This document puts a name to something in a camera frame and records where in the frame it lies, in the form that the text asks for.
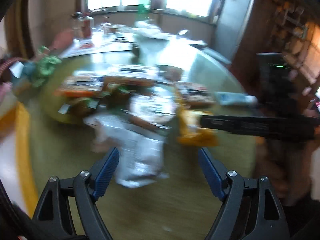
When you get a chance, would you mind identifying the silver foil snack packet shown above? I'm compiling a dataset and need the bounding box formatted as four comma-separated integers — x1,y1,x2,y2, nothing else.
84,113,168,189

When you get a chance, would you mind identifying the brown bar snack pack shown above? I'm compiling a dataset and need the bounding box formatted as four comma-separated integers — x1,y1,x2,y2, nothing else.
174,81,214,107

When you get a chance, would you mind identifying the round rice cracker pack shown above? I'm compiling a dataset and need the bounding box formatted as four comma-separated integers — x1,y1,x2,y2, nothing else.
129,86,177,125

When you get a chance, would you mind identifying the blue edged cracker pack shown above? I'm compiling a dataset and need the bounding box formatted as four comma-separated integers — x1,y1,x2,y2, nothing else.
102,64,159,87

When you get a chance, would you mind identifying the yellow cardboard tray box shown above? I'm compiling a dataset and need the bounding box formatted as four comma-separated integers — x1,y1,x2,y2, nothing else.
1,102,39,217

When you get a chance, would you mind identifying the light blue tube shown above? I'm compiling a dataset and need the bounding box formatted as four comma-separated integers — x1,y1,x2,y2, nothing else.
214,92,258,106

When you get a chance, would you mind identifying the green yellow snack bag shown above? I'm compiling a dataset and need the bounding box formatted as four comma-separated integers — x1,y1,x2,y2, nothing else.
58,98,100,118

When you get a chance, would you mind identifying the orange cracker pack upside down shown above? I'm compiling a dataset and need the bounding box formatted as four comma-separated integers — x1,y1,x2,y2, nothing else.
54,75,104,98

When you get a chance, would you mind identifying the grey refrigerator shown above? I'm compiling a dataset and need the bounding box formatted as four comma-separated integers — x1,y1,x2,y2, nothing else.
213,0,254,61

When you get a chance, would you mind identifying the blue tissue box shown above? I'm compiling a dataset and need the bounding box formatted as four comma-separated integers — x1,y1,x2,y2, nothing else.
9,61,36,95

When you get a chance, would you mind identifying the green cloth rag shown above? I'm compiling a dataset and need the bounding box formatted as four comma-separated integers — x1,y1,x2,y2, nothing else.
31,46,62,87

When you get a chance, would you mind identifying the pink fly swatter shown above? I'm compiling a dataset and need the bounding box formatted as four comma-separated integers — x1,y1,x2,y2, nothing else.
49,28,73,51

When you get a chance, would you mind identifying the liquor bottle red label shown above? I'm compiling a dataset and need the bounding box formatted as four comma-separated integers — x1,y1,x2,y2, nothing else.
81,13,94,38

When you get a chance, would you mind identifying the clear glass jar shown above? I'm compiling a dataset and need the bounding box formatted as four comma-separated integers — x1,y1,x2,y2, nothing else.
71,11,83,40

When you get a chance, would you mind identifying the green plastic bottle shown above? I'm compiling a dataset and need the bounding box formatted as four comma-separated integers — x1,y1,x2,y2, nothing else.
136,0,150,21

